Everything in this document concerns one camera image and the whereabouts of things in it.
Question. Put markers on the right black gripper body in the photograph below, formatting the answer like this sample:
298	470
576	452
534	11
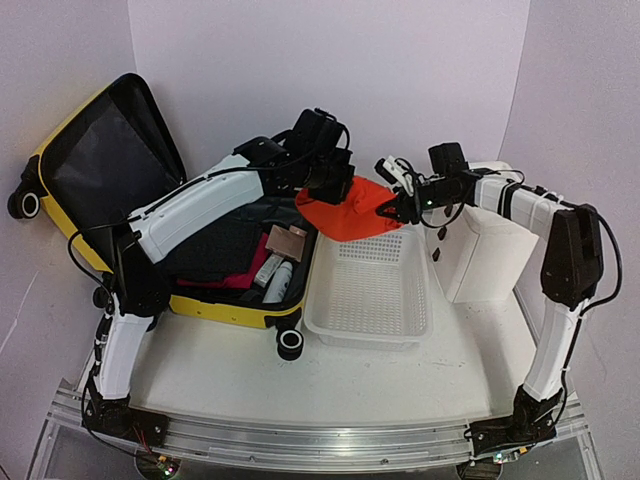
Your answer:
410	201

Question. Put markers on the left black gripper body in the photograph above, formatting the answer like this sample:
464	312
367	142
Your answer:
335	176

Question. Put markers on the orange garment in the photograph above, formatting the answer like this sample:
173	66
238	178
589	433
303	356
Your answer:
353	219

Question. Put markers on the white perforated plastic basket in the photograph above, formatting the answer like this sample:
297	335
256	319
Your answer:
370	294

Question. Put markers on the yellow cartoon print suitcase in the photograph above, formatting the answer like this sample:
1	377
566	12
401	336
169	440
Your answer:
116	155

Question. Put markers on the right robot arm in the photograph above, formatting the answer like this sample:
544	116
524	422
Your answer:
572	267

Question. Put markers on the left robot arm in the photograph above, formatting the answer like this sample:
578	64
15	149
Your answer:
314	154

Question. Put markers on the white drawer cabinet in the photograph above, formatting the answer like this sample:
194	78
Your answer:
479	256

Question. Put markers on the brown flat pouch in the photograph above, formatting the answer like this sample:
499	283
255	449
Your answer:
288	242

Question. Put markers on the white cosmetic tube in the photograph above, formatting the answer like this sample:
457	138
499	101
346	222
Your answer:
267	270

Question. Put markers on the black folded garment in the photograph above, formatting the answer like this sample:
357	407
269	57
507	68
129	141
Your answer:
221	249

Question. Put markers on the white bottle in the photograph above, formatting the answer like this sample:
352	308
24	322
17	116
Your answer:
279	283

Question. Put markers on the pink garment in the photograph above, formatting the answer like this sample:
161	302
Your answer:
233	281

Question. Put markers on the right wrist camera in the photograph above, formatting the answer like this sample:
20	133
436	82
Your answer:
396	172

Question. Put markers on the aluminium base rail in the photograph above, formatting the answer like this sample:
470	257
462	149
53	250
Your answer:
315	449

